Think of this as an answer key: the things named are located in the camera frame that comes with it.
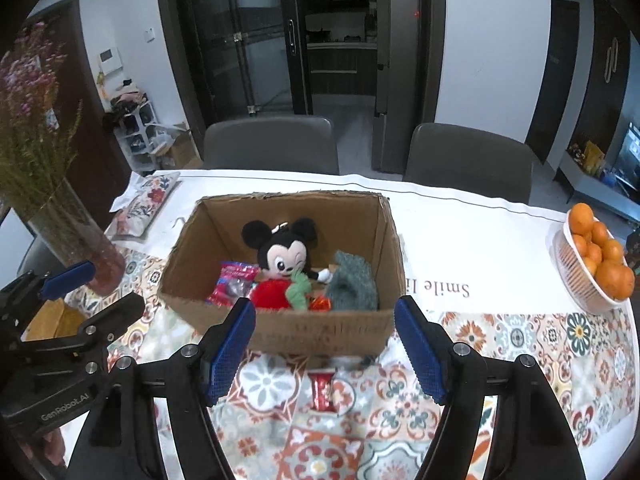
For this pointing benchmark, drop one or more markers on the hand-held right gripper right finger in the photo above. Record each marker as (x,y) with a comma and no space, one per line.
(420,355)

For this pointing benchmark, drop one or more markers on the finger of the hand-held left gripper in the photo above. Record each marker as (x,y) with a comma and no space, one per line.
(67,275)
(115,315)

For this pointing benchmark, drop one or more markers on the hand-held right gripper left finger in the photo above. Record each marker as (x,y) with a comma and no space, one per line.
(227,355)

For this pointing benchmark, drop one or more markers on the pink snack packet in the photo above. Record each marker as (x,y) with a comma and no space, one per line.
(232,280)

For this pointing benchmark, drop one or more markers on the red plush toy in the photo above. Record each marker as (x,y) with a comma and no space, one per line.
(270,292)

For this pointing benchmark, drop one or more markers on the brown cardboard box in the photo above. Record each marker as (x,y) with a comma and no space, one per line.
(320,332)

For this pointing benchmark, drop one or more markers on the green knitted cloth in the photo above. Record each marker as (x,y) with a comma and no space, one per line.
(350,285)

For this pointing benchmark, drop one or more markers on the shiny red wrapper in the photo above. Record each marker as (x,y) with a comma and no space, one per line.
(320,304)

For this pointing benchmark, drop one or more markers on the black mouse plush toy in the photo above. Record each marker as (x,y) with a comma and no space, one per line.
(285,255)

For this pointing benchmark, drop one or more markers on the glass vase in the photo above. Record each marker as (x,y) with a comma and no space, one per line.
(85,245)

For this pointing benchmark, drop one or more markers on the red snack packet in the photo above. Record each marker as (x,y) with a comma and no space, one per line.
(322,390)

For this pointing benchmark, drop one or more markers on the patterned table runner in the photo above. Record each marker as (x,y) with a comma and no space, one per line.
(525,360)

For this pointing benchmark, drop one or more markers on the floral fabric pouch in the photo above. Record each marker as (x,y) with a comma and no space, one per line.
(145,200)

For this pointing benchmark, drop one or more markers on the dried purple flowers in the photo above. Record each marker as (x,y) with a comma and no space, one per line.
(30,135)

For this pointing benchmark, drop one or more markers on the white shoe rack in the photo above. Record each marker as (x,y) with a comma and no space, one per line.
(137,135)

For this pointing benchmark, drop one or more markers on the cardboard box on floor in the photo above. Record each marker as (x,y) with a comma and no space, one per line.
(182,152)

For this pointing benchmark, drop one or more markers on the white fruit basket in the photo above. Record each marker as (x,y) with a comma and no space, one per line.
(575,280)

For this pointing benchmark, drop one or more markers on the grey dining chair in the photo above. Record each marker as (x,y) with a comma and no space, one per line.
(270,145)
(465,160)

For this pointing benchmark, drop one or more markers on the pile of oranges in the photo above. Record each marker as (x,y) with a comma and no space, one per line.
(612,272)

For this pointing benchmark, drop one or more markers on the grey television stand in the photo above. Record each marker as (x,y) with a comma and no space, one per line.
(580,180)

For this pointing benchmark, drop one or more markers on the yellow boxes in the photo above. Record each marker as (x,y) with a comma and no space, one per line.
(592,157)

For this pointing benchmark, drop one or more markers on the television screen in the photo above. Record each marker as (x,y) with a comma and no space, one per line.
(631,155)

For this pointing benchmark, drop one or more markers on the dark room door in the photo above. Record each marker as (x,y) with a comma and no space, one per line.
(552,80)

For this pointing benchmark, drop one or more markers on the dark sliding glass door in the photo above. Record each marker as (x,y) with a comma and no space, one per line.
(240,10)

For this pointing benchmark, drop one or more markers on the dark tall cabinet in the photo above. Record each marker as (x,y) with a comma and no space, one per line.
(605,70)

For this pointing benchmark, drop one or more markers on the white wall intercom panel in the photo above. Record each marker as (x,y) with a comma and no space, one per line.
(110,59)

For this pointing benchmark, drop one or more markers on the white light switch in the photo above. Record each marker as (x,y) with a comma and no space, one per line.
(150,34)

